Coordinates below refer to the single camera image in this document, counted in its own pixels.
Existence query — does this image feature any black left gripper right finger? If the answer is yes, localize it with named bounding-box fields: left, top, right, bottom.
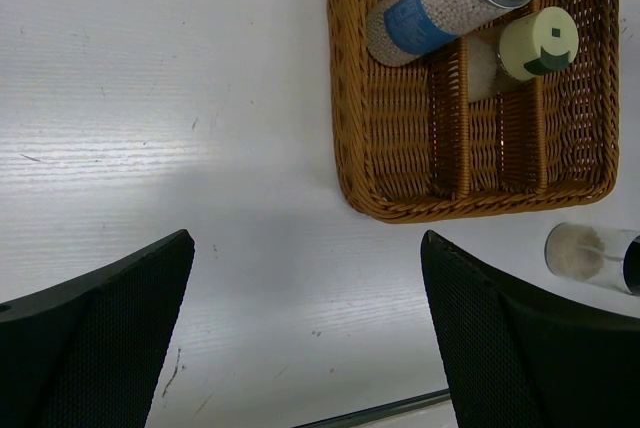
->
left=421, top=230, right=639, bottom=427

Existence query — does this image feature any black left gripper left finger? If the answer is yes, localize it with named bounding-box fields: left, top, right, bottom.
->
left=1, top=230, right=195, bottom=427

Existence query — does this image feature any black lid spice jar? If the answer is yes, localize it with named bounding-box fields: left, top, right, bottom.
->
left=544, top=222, right=639, bottom=297

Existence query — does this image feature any yellow lid spice bottle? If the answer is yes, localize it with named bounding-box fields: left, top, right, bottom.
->
left=466, top=6, right=580, bottom=103

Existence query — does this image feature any brown wicker divided tray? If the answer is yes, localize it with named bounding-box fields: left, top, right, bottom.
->
left=328, top=0, right=619, bottom=224

